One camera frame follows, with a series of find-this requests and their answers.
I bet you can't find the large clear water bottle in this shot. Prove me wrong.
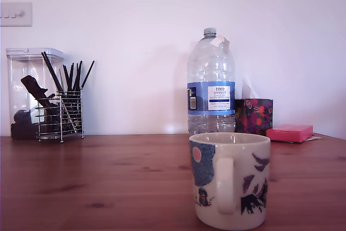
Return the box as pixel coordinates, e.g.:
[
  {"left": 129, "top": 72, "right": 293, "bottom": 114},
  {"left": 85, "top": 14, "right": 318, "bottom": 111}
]
[{"left": 187, "top": 27, "right": 236, "bottom": 136}]

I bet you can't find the white tissue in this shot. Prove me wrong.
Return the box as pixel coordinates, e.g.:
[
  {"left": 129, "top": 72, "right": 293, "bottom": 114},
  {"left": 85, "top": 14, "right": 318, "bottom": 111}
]
[{"left": 241, "top": 76, "right": 262, "bottom": 99}]

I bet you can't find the floral tissue box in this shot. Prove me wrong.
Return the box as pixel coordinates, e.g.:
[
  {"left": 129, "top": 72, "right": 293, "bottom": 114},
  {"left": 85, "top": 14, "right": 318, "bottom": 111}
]
[{"left": 234, "top": 97, "right": 274, "bottom": 134}]

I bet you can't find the white illustrated ceramic mug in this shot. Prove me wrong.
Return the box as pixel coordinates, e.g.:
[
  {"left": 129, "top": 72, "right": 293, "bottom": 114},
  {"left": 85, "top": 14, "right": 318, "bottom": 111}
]
[{"left": 188, "top": 131, "right": 271, "bottom": 228}]

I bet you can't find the flat pink box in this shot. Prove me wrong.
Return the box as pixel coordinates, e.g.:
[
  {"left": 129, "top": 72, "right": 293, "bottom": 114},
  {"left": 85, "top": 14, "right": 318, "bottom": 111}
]
[{"left": 266, "top": 124, "right": 314, "bottom": 144}]

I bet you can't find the black kitchen tool head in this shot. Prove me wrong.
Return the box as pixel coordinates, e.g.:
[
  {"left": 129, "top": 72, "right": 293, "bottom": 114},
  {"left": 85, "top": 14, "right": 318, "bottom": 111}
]
[{"left": 20, "top": 75, "right": 56, "bottom": 107}]

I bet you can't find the dark brown lump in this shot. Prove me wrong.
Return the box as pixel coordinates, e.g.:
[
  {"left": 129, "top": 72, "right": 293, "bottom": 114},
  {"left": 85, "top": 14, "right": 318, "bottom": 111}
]
[{"left": 10, "top": 109, "right": 37, "bottom": 140}]

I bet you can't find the clear plastic storage container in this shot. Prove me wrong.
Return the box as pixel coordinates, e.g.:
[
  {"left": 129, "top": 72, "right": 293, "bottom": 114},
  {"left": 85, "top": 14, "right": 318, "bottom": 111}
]
[{"left": 5, "top": 48, "right": 65, "bottom": 140}]

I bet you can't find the slim black utensil handle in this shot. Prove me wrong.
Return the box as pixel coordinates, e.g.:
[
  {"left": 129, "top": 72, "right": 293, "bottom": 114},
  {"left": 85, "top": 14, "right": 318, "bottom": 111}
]
[
  {"left": 80, "top": 60, "right": 95, "bottom": 91},
  {"left": 62, "top": 64, "right": 71, "bottom": 91},
  {"left": 69, "top": 62, "right": 75, "bottom": 91},
  {"left": 73, "top": 60, "right": 83, "bottom": 91}
]

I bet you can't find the chrome wire utensil rack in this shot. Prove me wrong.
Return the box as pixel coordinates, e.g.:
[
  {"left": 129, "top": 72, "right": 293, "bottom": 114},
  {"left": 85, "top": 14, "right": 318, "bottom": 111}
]
[{"left": 35, "top": 91, "right": 84, "bottom": 143}]

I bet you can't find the thin grey utensil handle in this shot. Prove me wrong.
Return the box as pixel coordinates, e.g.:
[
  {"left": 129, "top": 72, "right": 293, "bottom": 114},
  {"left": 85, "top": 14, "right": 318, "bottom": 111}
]
[{"left": 58, "top": 68, "right": 65, "bottom": 93}]

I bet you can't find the thick black utensil handle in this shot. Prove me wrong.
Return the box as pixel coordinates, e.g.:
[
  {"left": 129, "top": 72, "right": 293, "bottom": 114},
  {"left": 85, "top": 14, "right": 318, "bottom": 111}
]
[{"left": 41, "top": 51, "right": 65, "bottom": 93}]

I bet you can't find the white wall light switch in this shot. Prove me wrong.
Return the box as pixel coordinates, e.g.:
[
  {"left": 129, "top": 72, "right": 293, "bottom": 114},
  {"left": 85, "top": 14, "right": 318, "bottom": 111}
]
[{"left": 0, "top": 2, "right": 33, "bottom": 28}]

